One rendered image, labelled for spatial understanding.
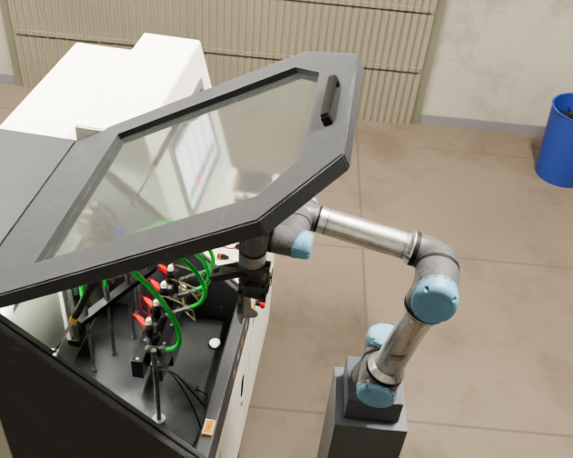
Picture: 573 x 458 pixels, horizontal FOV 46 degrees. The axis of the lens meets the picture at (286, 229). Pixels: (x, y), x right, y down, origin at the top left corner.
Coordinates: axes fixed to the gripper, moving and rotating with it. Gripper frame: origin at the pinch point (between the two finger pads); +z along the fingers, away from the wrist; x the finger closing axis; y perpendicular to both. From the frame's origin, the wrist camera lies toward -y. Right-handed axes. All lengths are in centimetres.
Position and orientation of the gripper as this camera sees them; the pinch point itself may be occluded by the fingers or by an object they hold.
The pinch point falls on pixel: (241, 311)
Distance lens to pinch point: 198.4
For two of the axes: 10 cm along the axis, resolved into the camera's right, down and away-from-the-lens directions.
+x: 1.5, -6.3, 7.6
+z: -0.8, 7.6, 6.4
